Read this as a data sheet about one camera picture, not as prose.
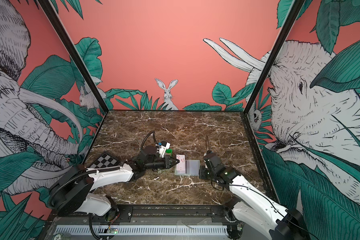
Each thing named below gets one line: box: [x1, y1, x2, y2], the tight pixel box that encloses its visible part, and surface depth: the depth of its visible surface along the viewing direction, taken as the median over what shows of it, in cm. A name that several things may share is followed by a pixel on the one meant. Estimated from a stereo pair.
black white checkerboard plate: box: [89, 152, 121, 168], surface depth 91 cm
